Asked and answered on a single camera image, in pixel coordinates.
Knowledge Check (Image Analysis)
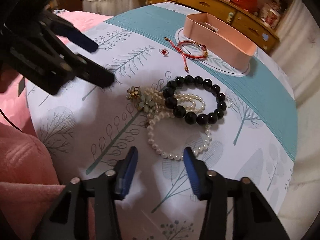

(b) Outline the black bead bracelet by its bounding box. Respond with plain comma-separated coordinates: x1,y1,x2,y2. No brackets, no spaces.
162,75,228,126

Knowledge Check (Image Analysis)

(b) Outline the white pearl necklace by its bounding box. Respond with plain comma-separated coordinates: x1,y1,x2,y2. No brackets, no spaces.
145,87,213,162

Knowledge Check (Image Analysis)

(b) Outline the red string bracelet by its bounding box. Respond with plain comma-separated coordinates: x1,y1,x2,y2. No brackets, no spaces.
164,36,209,72

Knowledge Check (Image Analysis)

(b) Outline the rose gold smart watch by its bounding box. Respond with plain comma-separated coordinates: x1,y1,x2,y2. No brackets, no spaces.
204,22,219,33

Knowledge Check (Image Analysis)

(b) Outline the pink blanket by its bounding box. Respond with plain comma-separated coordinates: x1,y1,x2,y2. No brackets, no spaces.
1,124,65,239

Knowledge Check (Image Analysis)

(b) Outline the tree print tablecloth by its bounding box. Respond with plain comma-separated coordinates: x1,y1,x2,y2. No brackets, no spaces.
26,3,297,239

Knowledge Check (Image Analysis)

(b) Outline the flower brooch ornament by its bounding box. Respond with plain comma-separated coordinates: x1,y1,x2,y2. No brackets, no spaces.
126,86,156,113

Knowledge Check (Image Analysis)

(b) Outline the pink plastic tray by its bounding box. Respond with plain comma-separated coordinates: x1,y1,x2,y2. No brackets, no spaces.
183,13,257,70

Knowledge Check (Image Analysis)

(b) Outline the wooden desk with drawers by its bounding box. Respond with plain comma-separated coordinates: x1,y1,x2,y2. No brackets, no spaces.
146,0,279,55

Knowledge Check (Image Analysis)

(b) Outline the cream floral curtain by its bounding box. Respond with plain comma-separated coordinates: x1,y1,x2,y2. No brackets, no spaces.
272,0,319,239

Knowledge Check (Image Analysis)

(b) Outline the red patterned paper cup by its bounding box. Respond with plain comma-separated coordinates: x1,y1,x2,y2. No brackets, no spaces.
265,9,280,29

